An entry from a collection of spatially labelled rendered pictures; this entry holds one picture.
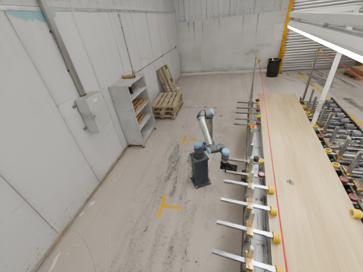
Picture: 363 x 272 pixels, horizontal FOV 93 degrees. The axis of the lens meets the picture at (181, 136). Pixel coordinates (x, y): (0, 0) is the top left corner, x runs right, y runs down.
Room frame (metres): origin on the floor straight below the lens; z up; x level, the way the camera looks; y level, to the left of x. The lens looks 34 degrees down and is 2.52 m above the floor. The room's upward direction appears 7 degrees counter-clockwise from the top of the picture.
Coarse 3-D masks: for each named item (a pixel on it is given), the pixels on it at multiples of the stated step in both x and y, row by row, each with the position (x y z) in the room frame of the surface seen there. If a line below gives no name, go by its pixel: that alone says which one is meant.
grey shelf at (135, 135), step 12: (120, 84) 3.63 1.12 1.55; (132, 84) 4.39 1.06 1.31; (144, 84) 4.30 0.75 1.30; (120, 96) 3.49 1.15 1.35; (132, 96) 3.67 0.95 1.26; (144, 96) 4.32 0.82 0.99; (120, 108) 3.52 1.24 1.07; (132, 108) 3.44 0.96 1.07; (144, 108) 4.34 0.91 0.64; (120, 120) 3.60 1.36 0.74; (132, 120) 3.46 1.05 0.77; (144, 120) 3.89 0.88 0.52; (132, 132) 3.49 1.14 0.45; (144, 132) 3.94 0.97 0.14; (132, 144) 3.51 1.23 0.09
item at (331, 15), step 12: (300, 12) 2.05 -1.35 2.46; (312, 12) 1.70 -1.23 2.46; (324, 12) 1.46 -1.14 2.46; (336, 12) 1.28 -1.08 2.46; (348, 12) 1.13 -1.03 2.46; (360, 12) 1.01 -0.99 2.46; (324, 24) 1.36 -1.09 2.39; (348, 24) 0.96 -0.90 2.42; (360, 24) 0.85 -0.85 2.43; (336, 60) 2.31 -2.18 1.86; (324, 96) 2.31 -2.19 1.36; (312, 120) 2.34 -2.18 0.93
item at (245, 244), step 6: (246, 138) 2.46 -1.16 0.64; (246, 144) 2.23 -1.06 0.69; (246, 150) 2.07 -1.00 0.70; (246, 156) 1.94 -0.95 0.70; (246, 168) 1.69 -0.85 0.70; (246, 192) 1.30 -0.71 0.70; (246, 198) 1.22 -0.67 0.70; (246, 216) 1.00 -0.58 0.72; (246, 240) 0.76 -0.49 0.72; (246, 246) 0.72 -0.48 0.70; (240, 270) 0.56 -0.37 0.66; (246, 270) 0.53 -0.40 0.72
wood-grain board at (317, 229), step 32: (288, 96) 3.44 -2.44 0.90; (288, 128) 2.24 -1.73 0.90; (288, 160) 1.55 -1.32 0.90; (320, 160) 1.48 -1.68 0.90; (288, 192) 1.10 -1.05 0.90; (320, 192) 1.05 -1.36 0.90; (288, 224) 0.78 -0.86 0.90; (320, 224) 0.74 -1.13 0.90; (352, 224) 0.71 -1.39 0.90; (288, 256) 0.54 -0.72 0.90; (320, 256) 0.51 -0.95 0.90; (352, 256) 0.48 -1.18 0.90
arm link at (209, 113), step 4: (208, 108) 2.21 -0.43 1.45; (212, 108) 2.19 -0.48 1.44; (208, 112) 2.13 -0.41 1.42; (212, 112) 2.13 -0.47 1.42; (208, 116) 2.13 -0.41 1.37; (212, 116) 2.15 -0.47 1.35; (208, 120) 2.14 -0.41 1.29; (212, 120) 2.16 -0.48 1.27; (208, 124) 2.14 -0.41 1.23; (212, 124) 2.16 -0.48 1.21; (208, 128) 2.14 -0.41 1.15; (212, 128) 2.17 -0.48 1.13; (212, 132) 2.18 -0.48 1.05; (212, 136) 2.19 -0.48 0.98; (204, 140) 2.23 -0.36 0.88; (212, 140) 2.18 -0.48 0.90
